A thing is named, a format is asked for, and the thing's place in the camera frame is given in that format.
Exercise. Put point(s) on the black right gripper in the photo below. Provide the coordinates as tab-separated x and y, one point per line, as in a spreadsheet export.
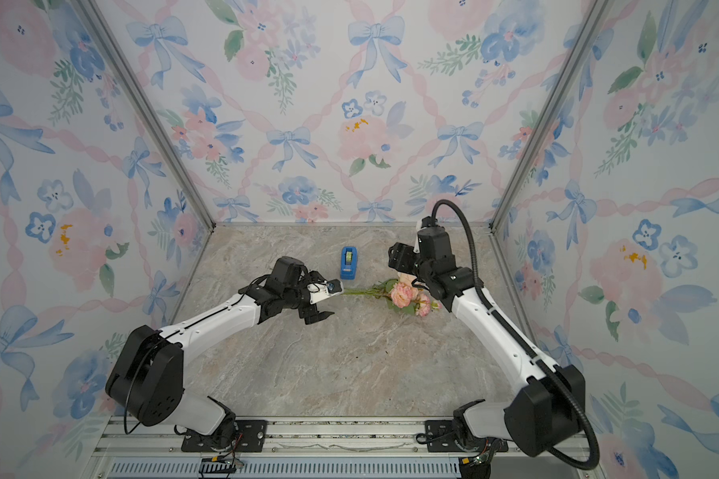
401	256

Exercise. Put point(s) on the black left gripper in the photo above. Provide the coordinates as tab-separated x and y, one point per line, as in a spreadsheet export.
313	314

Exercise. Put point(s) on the artificial pink cream flower bouquet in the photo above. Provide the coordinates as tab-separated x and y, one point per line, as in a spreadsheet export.
403	293

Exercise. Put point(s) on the blue tape dispenser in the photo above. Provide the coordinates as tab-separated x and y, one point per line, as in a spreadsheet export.
349	264

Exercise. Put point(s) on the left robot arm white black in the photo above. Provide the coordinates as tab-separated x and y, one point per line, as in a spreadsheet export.
148	378

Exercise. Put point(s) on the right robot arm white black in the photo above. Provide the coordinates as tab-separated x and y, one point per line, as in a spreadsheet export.
546	413

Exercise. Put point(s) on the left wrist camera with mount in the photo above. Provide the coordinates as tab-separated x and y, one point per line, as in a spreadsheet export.
323	290

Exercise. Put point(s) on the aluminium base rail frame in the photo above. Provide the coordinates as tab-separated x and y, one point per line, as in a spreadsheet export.
320	447

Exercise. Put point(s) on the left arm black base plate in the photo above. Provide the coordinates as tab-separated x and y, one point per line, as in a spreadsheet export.
247	435

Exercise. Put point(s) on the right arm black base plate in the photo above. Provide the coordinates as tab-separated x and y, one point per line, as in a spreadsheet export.
450	435

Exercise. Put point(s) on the aluminium corner post right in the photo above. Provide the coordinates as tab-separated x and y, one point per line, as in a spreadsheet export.
589	29

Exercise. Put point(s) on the aluminium corner post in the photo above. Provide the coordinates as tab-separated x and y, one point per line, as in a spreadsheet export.
589	29
92	18

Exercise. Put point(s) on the aluminium corner post left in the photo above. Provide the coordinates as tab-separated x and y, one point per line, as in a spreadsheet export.
92	18

